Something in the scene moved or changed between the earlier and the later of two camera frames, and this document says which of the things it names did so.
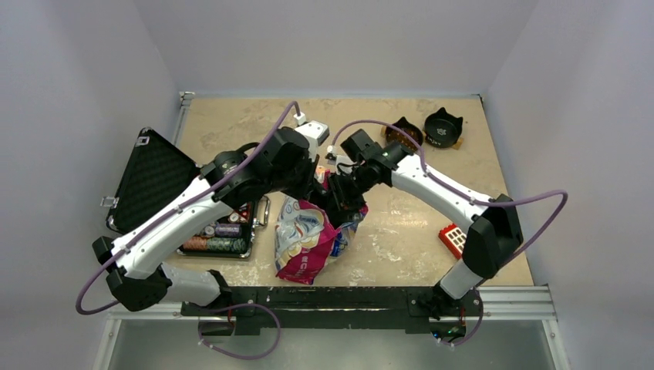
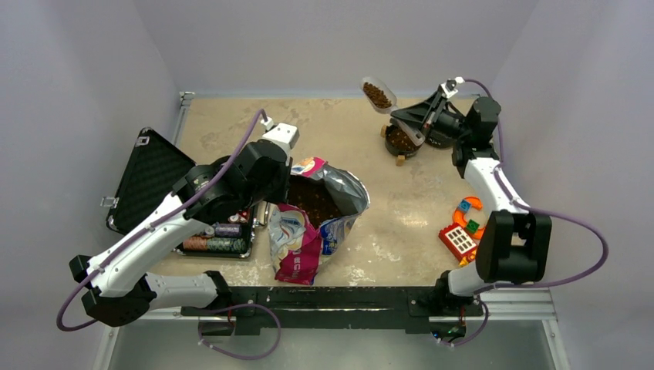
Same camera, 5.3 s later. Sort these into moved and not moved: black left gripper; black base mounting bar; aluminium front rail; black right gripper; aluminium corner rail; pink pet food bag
Moved: black right gripper; black left gripper
Not moved: black base mounting bar; aluminium front rail; pink pet food bag; aluminium corner rail
